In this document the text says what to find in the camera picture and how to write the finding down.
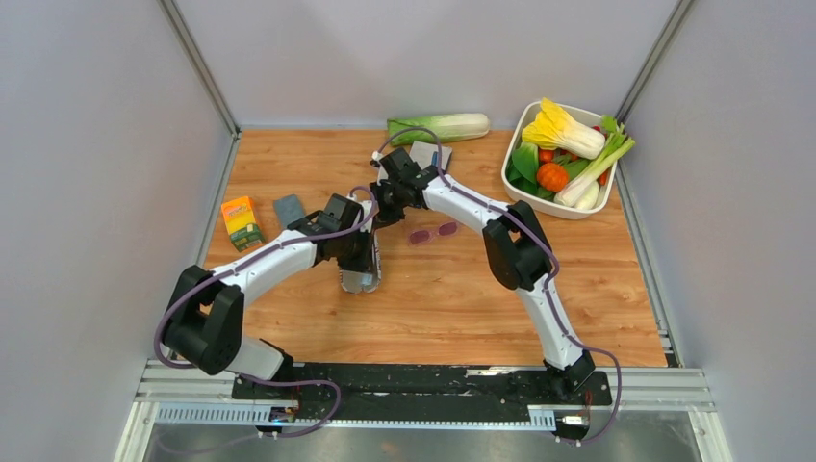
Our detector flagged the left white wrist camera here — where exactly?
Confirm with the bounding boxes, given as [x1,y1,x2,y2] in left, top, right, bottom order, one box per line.
[359,200,377,222]

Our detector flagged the pink transparent sunglasses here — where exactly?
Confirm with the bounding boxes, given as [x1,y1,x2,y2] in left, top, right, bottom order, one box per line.
[408,221,460,245]

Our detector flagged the grey glasses case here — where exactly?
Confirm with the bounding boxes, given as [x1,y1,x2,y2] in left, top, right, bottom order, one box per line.
[272,194,306,229]

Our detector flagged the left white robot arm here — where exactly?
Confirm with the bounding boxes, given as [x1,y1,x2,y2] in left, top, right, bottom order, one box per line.
[154,194,377,399]

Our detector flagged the white rectangular tray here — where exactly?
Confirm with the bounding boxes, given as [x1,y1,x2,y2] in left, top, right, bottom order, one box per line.
[501,101,618,220]

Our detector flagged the green leafy vegetable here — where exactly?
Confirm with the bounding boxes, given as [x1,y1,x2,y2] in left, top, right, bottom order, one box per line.
[505,141,540,195]

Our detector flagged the orange green carton box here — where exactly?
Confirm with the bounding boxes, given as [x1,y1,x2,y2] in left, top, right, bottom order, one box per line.
[220,196,266,252]

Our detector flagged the green white napa cabbage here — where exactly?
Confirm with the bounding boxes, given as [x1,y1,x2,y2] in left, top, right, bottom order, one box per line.
[386,113,491,146]

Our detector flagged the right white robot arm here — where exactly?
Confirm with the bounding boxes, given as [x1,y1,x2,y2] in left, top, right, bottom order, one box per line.
[371,148,596,403]

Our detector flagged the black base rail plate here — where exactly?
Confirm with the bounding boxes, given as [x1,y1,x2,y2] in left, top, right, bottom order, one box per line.
[232,363,613,423]

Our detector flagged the small orange pumpkin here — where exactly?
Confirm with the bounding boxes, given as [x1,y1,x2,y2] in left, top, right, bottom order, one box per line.
[536,162,570,193]

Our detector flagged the green white leek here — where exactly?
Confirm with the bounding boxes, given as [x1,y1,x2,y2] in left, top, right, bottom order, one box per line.
[554,115,635,210]

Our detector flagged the grey razor package box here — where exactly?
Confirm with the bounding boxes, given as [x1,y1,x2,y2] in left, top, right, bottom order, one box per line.
[409,141,453,173]

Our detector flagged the newspaper print pouch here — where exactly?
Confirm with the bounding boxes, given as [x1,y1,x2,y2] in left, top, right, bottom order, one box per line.
[338,232,381,294]

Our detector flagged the yellow white bok choy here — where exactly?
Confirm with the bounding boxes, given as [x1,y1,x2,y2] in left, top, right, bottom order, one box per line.
[522,98,606,160]

